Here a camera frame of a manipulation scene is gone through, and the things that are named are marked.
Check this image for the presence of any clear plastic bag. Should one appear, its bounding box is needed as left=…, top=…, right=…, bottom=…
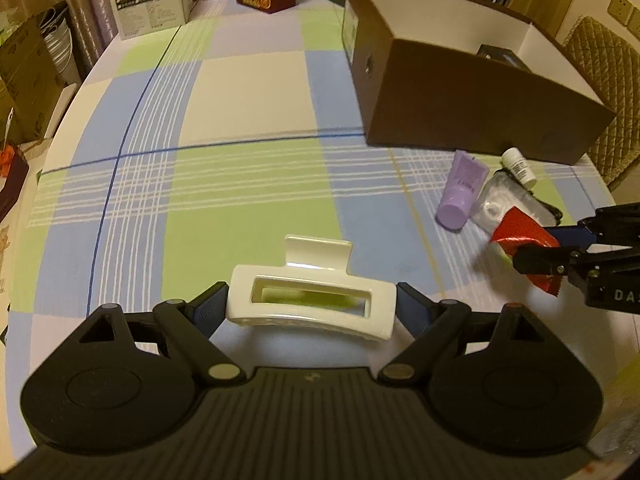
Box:
left=470, top=170, right=551, bottom=233

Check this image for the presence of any dark brown box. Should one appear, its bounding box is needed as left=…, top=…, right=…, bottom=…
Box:
left=0, top=152, right=31, bottom=221

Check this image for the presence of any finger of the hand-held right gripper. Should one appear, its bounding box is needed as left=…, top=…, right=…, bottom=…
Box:
left=512, top=245, right=640, bottom=281
left=545, top=204, right=640, bottom=253

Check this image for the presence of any purple cosmetic tube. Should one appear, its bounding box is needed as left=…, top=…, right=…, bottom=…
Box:
left=436, top=150, right=488, bottom=231

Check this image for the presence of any small white bottle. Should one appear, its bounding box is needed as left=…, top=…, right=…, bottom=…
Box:
left=501, top=147, right=538, bottom=186

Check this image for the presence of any pink curtain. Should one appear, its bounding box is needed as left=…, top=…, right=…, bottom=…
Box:
left=65, top=0, right=241, bottom=86

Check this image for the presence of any white hair claw clip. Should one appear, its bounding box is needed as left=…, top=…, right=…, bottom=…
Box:
left=226, top=234, right=398, bottom=343

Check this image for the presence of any red snack packet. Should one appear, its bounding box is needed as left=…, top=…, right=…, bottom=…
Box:
left=490, top=208, right=566, bottom=298

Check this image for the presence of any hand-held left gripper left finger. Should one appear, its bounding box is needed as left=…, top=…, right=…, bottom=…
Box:
left=75, top=281, right=247, bottom=386

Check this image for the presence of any plaid tablecloth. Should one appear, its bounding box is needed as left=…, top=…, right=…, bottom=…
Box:
left=0, top=0, right=640, bottom=461

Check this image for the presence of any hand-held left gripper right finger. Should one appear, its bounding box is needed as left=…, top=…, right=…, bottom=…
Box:
left=377, top=282, right=551, bottom=385

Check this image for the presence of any black shaver box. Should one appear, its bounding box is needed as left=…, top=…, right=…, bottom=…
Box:
left=475, top=44, right=531, bottom=72

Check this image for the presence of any stack of white bowls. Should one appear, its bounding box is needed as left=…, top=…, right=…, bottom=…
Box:
left=40, top=7, right=76, bottom=76

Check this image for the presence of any brown cardboard storage box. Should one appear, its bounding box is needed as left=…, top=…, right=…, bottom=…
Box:
left=344, top=0, right=617, bottom=166

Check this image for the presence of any white product box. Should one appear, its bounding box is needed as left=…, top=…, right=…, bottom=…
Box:
left=102, top=0, right=201, bottom=41

